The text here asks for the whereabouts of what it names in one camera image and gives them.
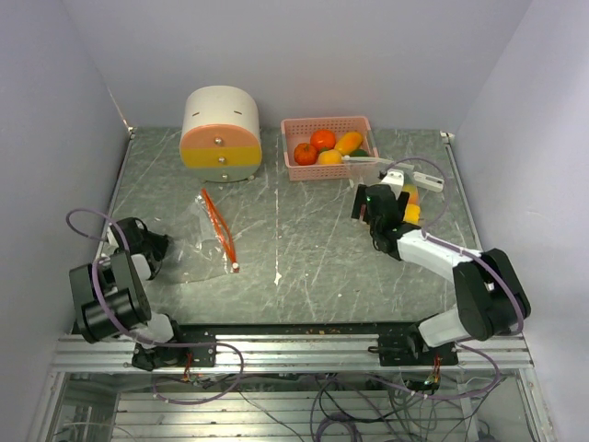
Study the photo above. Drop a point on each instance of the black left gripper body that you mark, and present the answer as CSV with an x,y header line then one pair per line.
x,y
144,236

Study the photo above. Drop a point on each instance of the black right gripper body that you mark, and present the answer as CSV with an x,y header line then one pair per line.
x,y
375,225

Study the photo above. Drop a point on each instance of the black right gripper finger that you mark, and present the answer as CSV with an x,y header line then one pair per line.
x,y
359,203
402,202

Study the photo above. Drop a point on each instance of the clear white-slider zip bag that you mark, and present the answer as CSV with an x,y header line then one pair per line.
x,y
365,170

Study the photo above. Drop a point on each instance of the fake dark green avocado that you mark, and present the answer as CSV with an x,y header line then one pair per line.
x,y
359,153

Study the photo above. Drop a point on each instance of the clear red-zip bag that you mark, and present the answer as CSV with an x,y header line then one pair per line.
x,y
202,246

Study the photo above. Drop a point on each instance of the fake yellow peach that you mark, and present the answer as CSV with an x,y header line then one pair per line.
x,y
329,157

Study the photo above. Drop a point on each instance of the fake yellow orange mango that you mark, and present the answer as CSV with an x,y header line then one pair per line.
x,y
348,143

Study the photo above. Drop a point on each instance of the fake red orange tomato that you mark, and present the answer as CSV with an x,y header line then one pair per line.
x,y
305,154

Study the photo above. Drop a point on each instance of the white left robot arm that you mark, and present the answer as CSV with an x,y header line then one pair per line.
x,y
117,283

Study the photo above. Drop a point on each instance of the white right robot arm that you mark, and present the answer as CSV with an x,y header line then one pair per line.
x,y
490,299

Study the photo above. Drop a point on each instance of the fake green orange mango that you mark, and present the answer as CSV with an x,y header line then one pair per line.
x,y
413,193

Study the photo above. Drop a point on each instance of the fake yellow bell pepper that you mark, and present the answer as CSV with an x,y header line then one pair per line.
x,y
412,214

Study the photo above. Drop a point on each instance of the pink perforated plastic basket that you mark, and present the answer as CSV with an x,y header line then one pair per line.
x,y
297,131

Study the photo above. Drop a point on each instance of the round pastel mini drawer cabinet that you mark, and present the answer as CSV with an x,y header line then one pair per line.
x,y
220,137

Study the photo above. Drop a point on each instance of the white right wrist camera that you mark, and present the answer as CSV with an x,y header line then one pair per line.
x,y
392,177

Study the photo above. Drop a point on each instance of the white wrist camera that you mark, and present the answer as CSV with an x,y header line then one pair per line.
x,y
392,177
111,244

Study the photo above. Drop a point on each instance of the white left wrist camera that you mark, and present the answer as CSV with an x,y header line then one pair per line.
x,y
111,244

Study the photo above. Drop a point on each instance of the aluminium rail frame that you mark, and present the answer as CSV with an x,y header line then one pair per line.
x,y
314,353

